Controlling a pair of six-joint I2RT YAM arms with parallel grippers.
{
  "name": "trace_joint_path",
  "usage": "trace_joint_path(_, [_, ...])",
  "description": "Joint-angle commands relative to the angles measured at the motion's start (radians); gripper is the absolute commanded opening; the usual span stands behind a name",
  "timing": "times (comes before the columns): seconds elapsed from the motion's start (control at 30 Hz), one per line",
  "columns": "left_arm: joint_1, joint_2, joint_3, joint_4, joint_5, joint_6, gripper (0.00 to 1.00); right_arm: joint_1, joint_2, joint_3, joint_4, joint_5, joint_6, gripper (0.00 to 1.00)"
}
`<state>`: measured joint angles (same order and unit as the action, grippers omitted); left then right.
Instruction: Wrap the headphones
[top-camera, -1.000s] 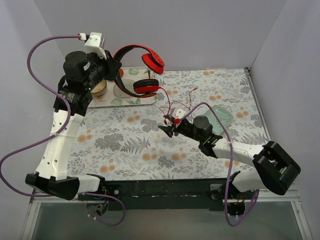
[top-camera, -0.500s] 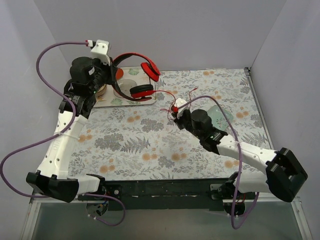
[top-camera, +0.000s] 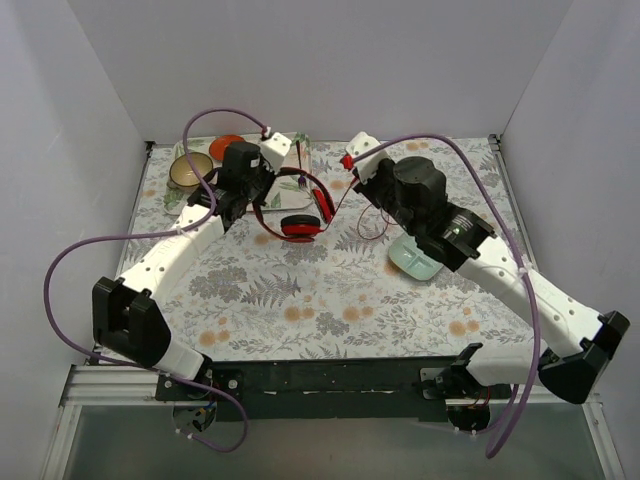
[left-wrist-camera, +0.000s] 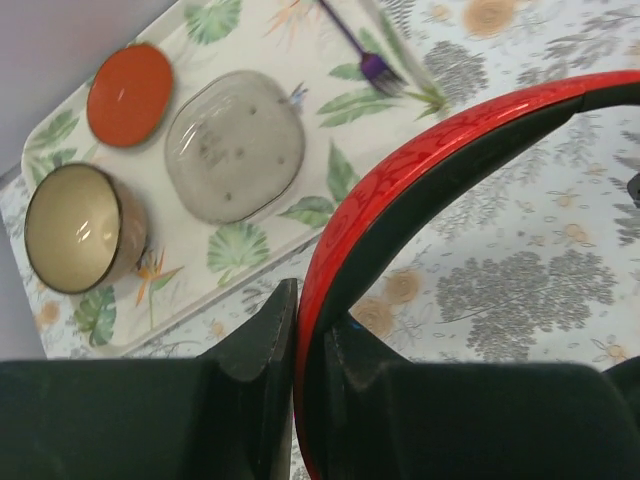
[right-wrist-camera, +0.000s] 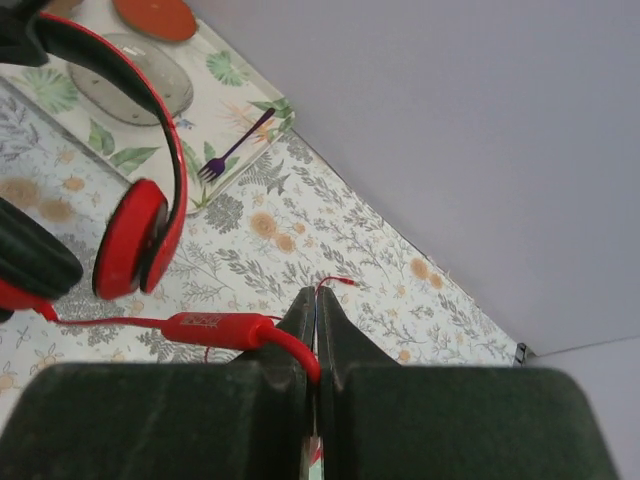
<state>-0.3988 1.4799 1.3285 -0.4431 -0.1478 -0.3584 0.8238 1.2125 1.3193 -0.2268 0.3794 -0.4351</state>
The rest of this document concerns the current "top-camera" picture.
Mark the beige brown bowl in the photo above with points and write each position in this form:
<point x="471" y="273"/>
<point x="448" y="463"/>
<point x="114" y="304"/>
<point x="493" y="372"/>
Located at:
<point x="181" y="174"/>

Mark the purple plastic fork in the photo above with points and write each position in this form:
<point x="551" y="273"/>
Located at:
<point x="301" y="178"/>

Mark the floral tablecloth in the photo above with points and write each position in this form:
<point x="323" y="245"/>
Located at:
<point x="251" y="296"/>

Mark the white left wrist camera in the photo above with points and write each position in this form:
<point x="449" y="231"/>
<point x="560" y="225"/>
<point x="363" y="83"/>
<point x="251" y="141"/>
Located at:
<point x="275" y="150"/>

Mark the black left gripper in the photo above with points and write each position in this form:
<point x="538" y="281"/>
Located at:
<point x="261" y="176"/>

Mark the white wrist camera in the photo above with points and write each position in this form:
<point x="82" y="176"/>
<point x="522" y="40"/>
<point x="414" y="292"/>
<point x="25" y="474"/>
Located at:
<point x="363" y="155"/>
<point x="275" y="150"/>

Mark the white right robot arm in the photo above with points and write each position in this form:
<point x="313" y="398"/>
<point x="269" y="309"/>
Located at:
<point x="576" y="342"/>

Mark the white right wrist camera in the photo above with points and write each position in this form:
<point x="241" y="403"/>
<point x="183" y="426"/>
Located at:
<point x="363" y="155"/>

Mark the aluminium frame rail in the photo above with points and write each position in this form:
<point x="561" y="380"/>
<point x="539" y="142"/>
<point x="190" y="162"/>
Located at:
<point x="107" y="385"/>

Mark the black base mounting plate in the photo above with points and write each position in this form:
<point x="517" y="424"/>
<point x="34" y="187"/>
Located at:
<point x="409" y="375"/>

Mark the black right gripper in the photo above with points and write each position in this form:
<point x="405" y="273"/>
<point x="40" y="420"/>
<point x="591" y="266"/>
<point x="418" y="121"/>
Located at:
<point x="373" y="183"/>

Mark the red black headphones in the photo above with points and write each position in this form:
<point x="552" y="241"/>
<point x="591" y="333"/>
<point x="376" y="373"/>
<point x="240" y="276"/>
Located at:
<point x="301" y="228"/>

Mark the light green divided plate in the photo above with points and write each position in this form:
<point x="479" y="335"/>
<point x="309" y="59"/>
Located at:
<point x="405" y="254"/>

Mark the orange red bowl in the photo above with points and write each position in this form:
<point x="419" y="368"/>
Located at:
<point x="219" y="145"/>

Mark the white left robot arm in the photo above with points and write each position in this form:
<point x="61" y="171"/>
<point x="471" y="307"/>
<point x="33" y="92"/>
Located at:
<point x="127" y="317"/>

